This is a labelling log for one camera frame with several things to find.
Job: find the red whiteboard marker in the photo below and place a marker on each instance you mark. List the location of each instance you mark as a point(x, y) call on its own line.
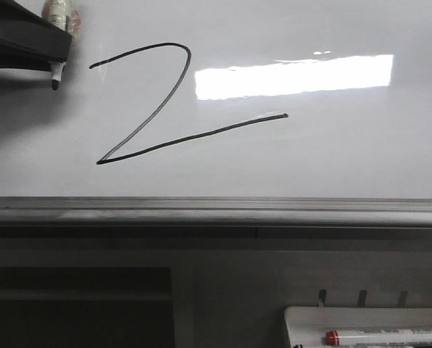
point(380, 336)

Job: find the white whiteboard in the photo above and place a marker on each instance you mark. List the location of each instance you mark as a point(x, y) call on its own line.
point(228, 98)

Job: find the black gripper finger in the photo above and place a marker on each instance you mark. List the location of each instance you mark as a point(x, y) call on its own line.
point(28, 41)

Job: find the white marker tray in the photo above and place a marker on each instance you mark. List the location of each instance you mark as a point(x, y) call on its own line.
point(306, 326)

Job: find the black whiteboard marker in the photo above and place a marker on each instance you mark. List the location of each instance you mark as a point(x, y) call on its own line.
point(62, 14)

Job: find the grey aluminium whiteboard frame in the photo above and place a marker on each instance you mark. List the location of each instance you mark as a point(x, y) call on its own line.
point(245, 212)

